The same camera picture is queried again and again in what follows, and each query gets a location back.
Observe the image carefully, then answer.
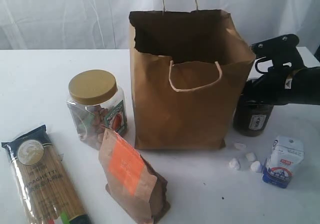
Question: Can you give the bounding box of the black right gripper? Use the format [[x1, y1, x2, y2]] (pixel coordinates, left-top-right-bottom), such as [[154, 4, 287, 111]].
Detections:
[[247, 34, 320, 105]]

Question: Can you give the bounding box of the dark tea can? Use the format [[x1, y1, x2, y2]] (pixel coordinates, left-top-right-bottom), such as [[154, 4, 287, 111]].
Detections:
[[233, 90, 274, 137]]

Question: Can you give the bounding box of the clear nut jar gold lid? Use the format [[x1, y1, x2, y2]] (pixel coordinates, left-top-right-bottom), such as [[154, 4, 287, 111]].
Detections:
[[67, 70, 128, 150]]

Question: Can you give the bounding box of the brown paper shopping bag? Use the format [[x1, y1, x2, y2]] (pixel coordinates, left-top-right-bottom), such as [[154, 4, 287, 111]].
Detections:
[[128, 9, 255, 150]]

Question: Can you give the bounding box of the white printed snack pouch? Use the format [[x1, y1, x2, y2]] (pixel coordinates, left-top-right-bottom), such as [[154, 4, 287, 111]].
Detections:
[[262, 136, 305, 188]]

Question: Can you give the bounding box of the kraft pouch orange label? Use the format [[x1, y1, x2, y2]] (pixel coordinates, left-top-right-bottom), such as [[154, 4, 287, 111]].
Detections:
[[98, 129, 171, 223]]

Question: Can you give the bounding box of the white backdrop curtain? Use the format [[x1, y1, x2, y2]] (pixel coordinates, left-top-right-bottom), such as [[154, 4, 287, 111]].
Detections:
[[0, 0, 320, 52]]

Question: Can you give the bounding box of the spaghetti packet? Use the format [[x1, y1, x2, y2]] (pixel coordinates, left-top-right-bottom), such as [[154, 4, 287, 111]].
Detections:
[[1, 125, 91, 223]]

